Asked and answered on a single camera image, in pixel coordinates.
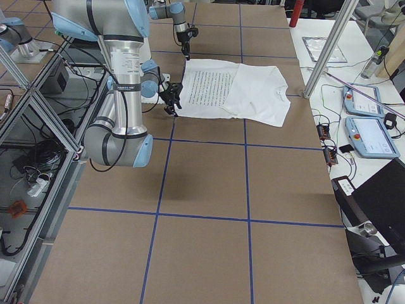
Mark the white power strip on floor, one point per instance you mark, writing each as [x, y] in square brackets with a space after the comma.
[38, 186]

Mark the black laptop computer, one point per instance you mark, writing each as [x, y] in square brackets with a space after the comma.
[380, 200]

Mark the grey aluminium frame post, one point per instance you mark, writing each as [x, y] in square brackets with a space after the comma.
[340, 23]

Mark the blue teach pendant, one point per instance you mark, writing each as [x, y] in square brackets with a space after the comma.
[370, 138]
[357, 104]

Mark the red fire extinguisher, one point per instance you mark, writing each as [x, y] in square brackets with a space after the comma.
[296, 13]

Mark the black relay module lower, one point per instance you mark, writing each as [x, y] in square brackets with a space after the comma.
[330, 156]

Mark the black relay module upper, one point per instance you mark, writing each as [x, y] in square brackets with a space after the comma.
[323, 131]

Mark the orange object under frame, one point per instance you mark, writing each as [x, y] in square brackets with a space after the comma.
[17, 208]

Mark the upper blue teach pendant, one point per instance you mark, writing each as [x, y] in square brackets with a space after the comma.
[357, 104]

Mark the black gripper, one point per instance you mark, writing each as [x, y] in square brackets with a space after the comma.
[166, 95]
[182, 40]

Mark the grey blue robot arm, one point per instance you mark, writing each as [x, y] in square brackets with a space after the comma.
[117, 136]
[174, 11]

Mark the silver foil tray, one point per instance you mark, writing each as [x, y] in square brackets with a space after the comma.
[315, 45]

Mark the black relay module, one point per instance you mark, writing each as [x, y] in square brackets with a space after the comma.
[323, 131]
[330, 156]

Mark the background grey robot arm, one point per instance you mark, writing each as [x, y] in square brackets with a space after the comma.
[18, 43]

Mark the white long-sleeve printed shirt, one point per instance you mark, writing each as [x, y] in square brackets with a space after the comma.
[223, 89]

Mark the lower blue teach pendant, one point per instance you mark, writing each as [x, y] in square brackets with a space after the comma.
[370, 138]

